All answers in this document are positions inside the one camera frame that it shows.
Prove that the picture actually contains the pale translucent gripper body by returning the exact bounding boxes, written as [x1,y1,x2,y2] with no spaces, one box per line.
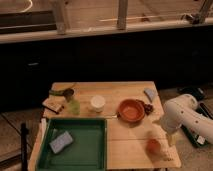
[153,120,176,146]

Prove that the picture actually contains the orange apple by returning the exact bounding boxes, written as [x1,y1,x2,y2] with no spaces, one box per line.
[146,139,161,154]

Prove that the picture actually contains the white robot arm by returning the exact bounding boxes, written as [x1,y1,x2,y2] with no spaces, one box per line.
[154,94,213,146]

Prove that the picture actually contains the white paper cup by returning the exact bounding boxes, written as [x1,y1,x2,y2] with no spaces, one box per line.
[90,95,106,112]

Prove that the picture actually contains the light green cup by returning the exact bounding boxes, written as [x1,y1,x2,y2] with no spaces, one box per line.
[68,99,80,115]

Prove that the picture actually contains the dark metal cup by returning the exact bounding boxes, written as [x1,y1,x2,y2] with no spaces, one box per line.
[63,88,74,102]

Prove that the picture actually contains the dark red grapes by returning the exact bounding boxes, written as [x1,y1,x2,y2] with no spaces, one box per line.
[144,104,154,115]

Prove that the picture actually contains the orange bowl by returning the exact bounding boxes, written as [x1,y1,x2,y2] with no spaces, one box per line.
[117,99,145,123]

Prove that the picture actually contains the green plastic tray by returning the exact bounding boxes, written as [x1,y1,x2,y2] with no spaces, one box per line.
[35,118,107,171]

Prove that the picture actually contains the blue sponge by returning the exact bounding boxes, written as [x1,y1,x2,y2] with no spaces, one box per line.
[49,131,73,154]

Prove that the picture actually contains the small wooden box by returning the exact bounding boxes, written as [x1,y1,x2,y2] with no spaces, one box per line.
[42,98,64,114]

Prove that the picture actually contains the green cucumber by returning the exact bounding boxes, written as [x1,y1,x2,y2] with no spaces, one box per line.
[49,90,65,96]

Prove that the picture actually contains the black post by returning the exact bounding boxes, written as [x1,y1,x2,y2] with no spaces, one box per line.
[21,123,28,171]

